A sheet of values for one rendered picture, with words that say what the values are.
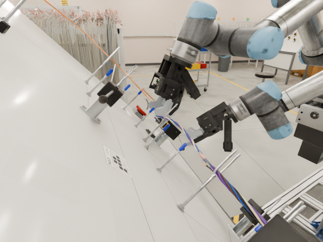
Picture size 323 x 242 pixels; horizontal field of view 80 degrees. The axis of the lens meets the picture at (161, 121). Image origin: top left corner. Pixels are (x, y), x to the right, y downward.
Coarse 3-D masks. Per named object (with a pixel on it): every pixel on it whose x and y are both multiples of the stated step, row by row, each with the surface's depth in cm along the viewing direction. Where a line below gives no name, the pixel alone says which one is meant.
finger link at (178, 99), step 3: (180, 93) 59; (180, 96) 57; (174, 99) 58; (177, 99) 57; (180, 99) 57; (174, 102) 58; (177, 102) 57; (180, 102) 58; (174, 105) 58; (177, 105) 58; (171, 108) 59; (174, 108) 58; (177, 108) 58; (171, 111) 59; (174, 111) 59; (171, 114) 59
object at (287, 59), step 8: (296, 32) 560; (288, 40) 566; (296, 40) 542; (288, 48) 549; (296, 48) 526; (280, 56) 568; (288, 56) 540; (296, 56) 529; (264, 64) 633; (272, 64) 602; (280, 64) 570; (288, 64) 542; (296, 64) 539; (304, 64) 544; (288, 72) 542; (304, 72) 554
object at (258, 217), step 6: (204, 156) 36; (216, 174) 33; (222, 180) 32; (228, 186) 30; (234, 192) 29; (240, 198) 28; (246, 204) 27; (252, 210) 26; (258, 216) 26; (264, 222) 25
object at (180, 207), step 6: (234, 150) 33; (228, 156) 33; (222, 162) 33; (216, 168) 33; (210, 180) 33; (204, 186) 33; (198, 192) 33; (192, 198) 34; (180, 204) 34; (186, 204) 34; (180, 210) 33
